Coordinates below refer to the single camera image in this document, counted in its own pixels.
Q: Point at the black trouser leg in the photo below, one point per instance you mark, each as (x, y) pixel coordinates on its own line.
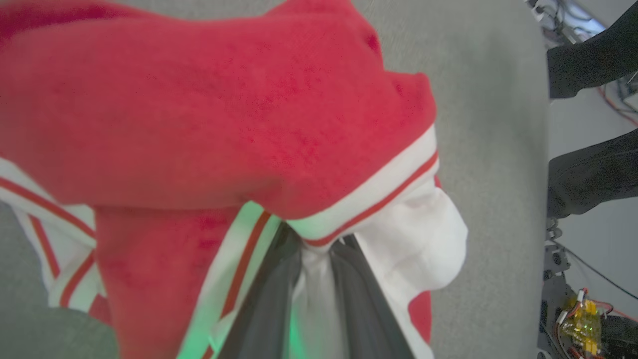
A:
(593, 55)
(593, 174)

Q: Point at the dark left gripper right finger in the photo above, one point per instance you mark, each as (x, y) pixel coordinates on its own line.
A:
(364, 319)

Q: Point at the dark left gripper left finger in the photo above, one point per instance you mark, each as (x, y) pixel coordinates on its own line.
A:
(264, 309)

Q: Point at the grey metal robot base frame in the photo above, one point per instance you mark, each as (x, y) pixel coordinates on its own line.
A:
(551, 299)

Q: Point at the red garment with white trim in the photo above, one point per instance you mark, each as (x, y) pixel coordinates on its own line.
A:
(199, 99)

